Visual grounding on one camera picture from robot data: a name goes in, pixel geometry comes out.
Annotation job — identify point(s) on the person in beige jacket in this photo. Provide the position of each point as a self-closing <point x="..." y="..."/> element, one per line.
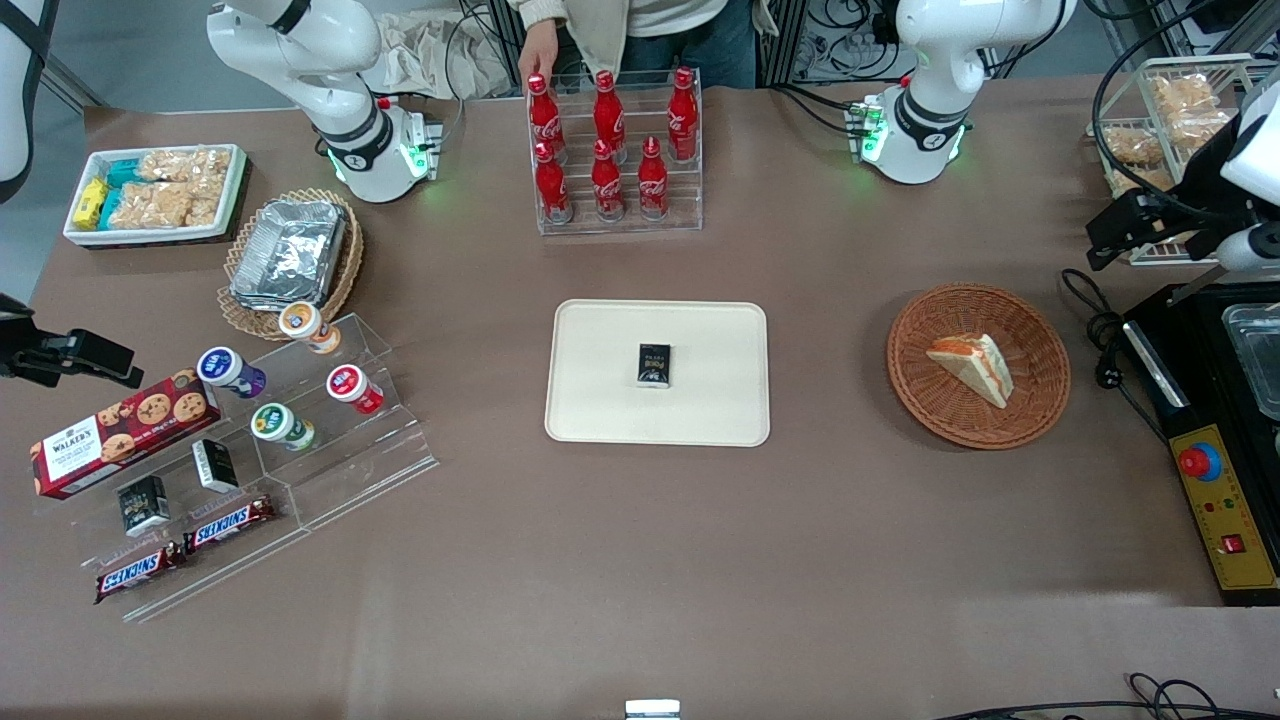
<point x="680" y="40"/>

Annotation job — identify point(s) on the Snickers chocolate bar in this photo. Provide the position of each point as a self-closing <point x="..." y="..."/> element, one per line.
<point x="140" y="572"/>
<point x="230" y="523"/>

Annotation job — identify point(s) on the clear bin with snacks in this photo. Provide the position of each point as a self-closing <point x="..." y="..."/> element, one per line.
<point x="1130" y="215"/>

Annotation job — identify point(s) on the clear bag of crackers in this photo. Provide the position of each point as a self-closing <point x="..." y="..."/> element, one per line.
<point x="160" y="205"/>
<point x="185" y="165"/>

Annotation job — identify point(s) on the white rectangular snack bin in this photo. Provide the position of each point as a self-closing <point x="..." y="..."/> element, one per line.
<point x="235" y="190"/>

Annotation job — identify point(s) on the clear bag of fried snacks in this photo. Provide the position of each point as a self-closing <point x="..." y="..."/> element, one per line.
<point x="1190" y="110"/>
<point x="1140" y="180"/>
<point x="1130" y="145"/>

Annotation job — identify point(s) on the red gum bottle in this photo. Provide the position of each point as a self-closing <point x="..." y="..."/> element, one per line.
<point x="350" y="386"/>

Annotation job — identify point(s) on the light tan wicker basket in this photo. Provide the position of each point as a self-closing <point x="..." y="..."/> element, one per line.
<point x="345" y="270"/>

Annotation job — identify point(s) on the clear acrylic bottle rack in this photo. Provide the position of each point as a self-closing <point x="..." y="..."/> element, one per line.
<point x="685" y="200"/>

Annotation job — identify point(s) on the stack of foil containers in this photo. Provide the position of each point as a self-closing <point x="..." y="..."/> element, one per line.
<point x="288" y="255"/>

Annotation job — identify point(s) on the orange gum bottle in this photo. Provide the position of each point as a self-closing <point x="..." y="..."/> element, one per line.
<point x="303" y="324"/>

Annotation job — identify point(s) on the green gum bottle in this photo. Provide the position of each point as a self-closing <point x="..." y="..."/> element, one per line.
<point x="278" y="425"/>

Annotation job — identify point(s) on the black tissue pack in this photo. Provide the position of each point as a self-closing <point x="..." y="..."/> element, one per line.
<point x="655" y="366"/>
<point x="144" y="506"/>
<point x="215" y="466"/>

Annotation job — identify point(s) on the triangle sandwich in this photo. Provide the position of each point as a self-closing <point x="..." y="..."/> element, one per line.
<point x="975" y="368"/>

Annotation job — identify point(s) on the clear acrylic stepped shelf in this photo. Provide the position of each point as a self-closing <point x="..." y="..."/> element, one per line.
<point x="370" y="470"/>

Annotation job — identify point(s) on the yellow snack pack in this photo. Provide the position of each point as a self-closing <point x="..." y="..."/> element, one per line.
<point x="90" y="203"/>

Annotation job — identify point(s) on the person's bare hand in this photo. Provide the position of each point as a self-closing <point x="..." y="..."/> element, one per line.
<point x="538" y="55"/>

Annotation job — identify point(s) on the red Walker's cookie box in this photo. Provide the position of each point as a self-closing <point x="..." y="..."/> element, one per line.
<point x="120" y="435"/>

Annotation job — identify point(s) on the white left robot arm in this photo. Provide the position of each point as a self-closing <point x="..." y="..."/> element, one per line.
<point x="930" y="110"/>

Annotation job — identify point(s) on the teal snack pack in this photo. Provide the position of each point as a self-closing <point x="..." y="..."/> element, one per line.
<point x="110" y="207"/>
<point x="120" y="173"/>

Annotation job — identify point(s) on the red cola bottle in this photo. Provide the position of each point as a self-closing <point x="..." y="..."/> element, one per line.
<point x="546" y="120"/>
<point x="682" y="115"/>
<point x="609" y="115"/>
<point x="652" y="185"/>
<point x="551" y="190"/>
<point x="607" y="188"/>

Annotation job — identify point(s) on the black machine with yellow panel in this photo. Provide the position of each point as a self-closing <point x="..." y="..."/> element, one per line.
<point x="1200" y="390"/>

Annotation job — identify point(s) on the beige cloth bag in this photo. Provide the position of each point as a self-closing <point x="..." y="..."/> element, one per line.
<point x="440" y="55"/>

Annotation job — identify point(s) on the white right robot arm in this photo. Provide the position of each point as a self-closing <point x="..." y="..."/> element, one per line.
<point x="340" y="90"/>

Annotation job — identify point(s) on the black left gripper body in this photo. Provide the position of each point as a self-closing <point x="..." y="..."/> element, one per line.
<point x="1203" y="178"/>

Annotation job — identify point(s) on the cream plastic tray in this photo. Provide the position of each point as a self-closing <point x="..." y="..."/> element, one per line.
<point x="600" y="400"/>

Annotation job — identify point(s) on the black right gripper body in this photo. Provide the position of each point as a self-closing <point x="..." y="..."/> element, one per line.
<point x="22" y="356"/>

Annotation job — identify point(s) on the clear plastic container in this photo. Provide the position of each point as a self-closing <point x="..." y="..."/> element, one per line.
<point x="1255" y="360"/>

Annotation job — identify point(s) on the brown round wicker basket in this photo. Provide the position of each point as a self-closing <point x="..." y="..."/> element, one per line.
<point x="1040" y="370"/>

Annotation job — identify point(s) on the purple gum bottle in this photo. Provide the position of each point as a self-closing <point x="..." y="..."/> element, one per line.
<point x="225" y="368"/>

